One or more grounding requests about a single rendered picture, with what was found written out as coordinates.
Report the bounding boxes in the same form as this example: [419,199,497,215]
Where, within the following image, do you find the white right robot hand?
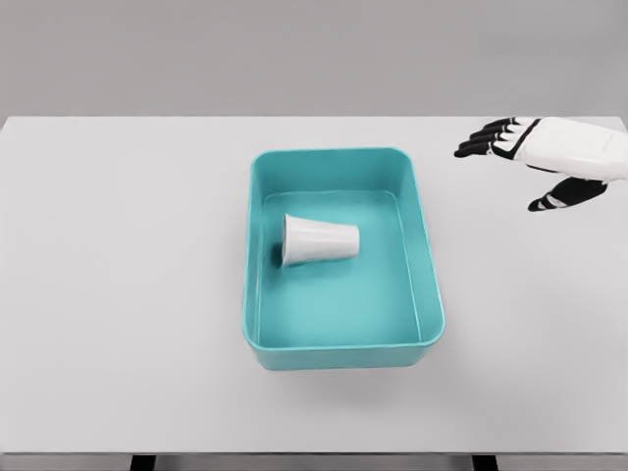
[452,116,628,213]

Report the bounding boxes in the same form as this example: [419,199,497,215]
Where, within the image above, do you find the white paper cup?
[281,212,361,268]

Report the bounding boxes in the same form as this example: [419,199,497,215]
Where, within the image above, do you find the teal plastic basket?
[240,146,446,373]

